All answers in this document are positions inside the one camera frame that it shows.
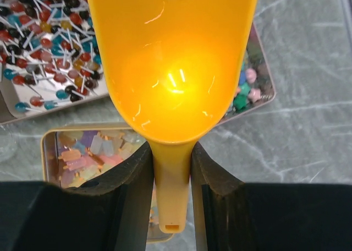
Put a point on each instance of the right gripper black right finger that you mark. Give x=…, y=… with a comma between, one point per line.
x=230, y=214

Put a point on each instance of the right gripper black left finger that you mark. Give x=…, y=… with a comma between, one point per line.
x=109, y=212

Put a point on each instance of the yellow plastic scoop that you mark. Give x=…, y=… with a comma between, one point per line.
x=172, y=68

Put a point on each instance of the yellow tin of popsicle candies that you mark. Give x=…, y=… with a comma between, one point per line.
x=72, y=156

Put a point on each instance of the pink tin of star candies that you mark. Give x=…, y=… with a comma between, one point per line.
x=256, y=87

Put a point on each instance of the gold tin of lollipops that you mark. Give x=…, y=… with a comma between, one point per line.
x=49, y=57

